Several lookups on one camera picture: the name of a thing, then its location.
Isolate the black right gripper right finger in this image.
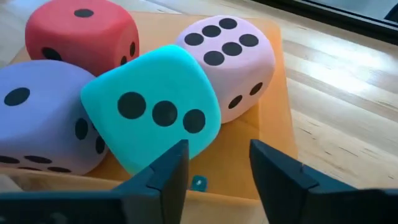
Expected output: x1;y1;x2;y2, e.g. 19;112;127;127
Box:
249;139;374;224

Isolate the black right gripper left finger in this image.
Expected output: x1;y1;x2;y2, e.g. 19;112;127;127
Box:
110;139;190;224

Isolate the small blue translucent die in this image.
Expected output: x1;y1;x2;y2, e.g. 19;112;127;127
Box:
190;174;209;193

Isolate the large teal foam die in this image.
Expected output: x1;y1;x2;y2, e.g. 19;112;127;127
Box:
80;44;223;176

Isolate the large purple foam die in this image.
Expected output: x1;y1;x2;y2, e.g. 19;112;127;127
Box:
0;59;110;177

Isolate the large red foam die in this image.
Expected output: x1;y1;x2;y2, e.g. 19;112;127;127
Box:
24;0;141;77

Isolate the large pink foam die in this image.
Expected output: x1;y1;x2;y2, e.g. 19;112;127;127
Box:
175;14;277;124

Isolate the orange translucent plastic bin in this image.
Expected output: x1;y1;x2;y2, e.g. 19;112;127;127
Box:
0;11;299;224

